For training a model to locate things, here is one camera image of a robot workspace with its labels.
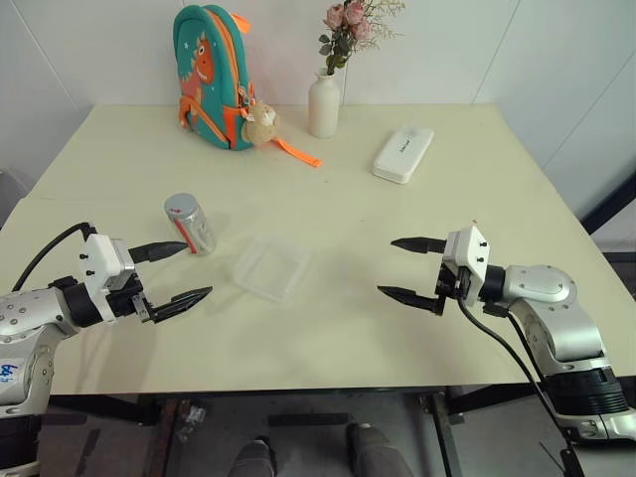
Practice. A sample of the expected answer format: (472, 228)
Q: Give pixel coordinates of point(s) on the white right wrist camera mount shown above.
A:
(472, 248)

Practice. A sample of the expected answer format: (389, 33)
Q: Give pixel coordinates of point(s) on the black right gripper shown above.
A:
(454, 283)

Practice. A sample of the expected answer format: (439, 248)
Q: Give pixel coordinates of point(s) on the small clear plastic scrap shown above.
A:
(191, 420)

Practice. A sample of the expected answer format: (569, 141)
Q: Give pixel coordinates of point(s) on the white rectangular case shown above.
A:
(402, 154)

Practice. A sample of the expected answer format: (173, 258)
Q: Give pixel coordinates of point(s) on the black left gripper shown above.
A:
(121, 300)

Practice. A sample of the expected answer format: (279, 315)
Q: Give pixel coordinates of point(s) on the dark rounded shape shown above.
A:
(370, 452)
(254, 459)

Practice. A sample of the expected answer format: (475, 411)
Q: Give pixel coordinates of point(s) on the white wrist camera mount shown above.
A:
(97, 263)
(472, 248)

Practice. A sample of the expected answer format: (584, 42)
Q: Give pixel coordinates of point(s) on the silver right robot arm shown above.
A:
(546, 288)

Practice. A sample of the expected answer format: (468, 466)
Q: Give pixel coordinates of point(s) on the clear plastic vial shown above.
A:
(199, 231)

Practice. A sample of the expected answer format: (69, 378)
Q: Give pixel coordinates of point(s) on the clear plastic container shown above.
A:
(270, 268)

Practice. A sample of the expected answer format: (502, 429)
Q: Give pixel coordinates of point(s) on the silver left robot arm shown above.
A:
(30, 308)

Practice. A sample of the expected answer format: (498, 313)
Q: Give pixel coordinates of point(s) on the pink flower bouquet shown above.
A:
(348, 30)

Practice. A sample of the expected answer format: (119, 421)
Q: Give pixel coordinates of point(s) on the white ceramic vase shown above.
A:
(324, 107)

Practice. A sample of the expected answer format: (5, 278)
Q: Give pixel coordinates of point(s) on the silver bottle cap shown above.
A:
(180, 205)

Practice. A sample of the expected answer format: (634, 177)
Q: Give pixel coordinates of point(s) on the dark furniture frame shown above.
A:
(613, 218)

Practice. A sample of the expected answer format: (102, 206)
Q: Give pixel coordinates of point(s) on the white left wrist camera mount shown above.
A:
(97, 263)

